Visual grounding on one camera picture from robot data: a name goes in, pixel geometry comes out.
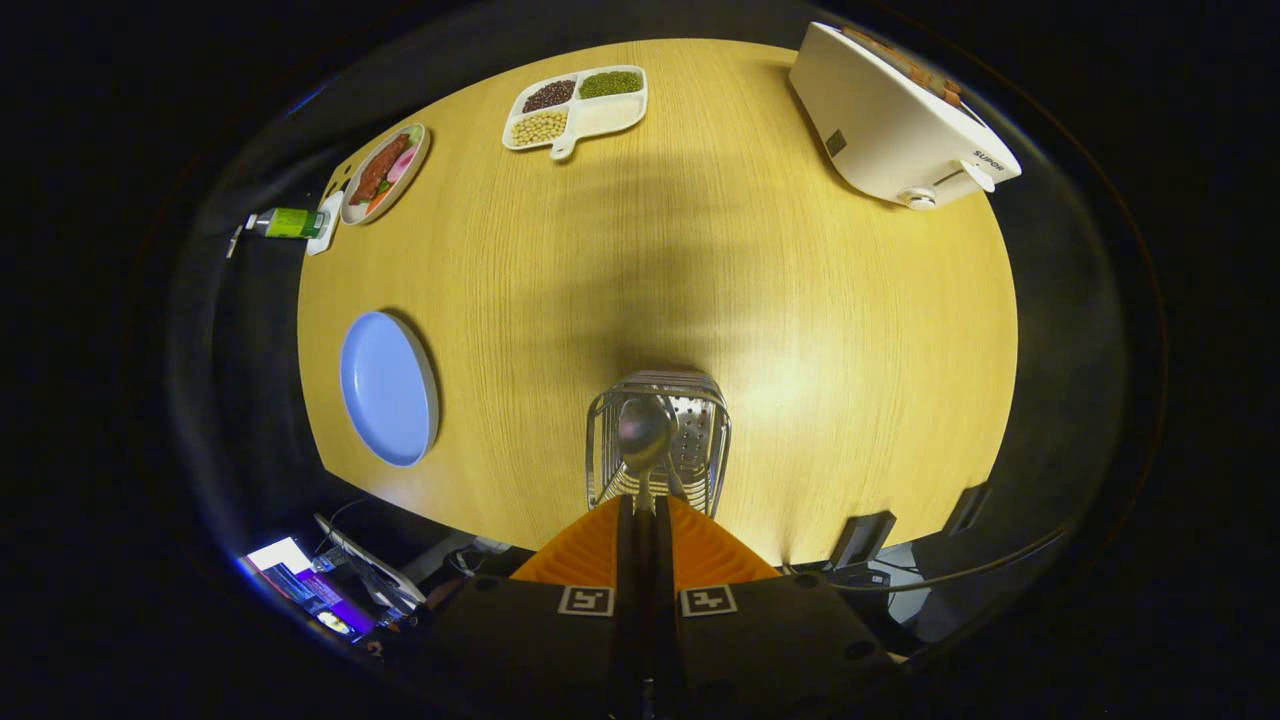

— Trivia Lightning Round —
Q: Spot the green plastic bottle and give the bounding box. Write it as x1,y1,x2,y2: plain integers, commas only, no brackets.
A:
245,207,331,241

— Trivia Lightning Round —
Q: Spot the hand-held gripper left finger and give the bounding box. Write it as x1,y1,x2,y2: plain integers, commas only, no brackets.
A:
428,495,643,720

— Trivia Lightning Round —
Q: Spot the plate with toy food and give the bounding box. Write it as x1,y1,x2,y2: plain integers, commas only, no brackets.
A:
340,122,432,226

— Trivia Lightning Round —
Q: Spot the metal spoon with brown handle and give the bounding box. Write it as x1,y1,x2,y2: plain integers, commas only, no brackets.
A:
617,397,673,601

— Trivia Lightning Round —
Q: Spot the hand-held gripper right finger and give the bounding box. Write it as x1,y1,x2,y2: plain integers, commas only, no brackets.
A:
654,495,906,720

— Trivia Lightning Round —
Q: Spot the bread slice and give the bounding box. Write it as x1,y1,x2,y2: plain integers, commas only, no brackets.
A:
840,25,967,109

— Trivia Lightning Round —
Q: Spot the perforated metal basket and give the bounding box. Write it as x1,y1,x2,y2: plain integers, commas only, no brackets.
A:
585,370,732,519

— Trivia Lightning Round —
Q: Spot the white toaster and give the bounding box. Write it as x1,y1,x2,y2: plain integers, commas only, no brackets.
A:
789,22,1023,212

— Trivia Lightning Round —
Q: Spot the black table clamp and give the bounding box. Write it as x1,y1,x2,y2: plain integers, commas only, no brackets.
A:
942,482,994,537
829,510,898,572

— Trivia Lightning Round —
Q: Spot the white divided tray with beans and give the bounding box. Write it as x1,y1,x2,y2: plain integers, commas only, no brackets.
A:
502,65,649,161

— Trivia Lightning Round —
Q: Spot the lit computer monitor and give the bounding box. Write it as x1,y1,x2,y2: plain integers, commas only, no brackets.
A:
244,537,377,637

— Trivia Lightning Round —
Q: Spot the black cable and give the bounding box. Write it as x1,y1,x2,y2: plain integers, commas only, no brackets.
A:
800,524,1067,594

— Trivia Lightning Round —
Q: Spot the open laptop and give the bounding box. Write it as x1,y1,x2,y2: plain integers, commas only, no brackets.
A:
314,513,427,614

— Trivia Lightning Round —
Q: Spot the blue plate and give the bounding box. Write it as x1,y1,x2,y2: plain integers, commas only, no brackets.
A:
339,310,441,469

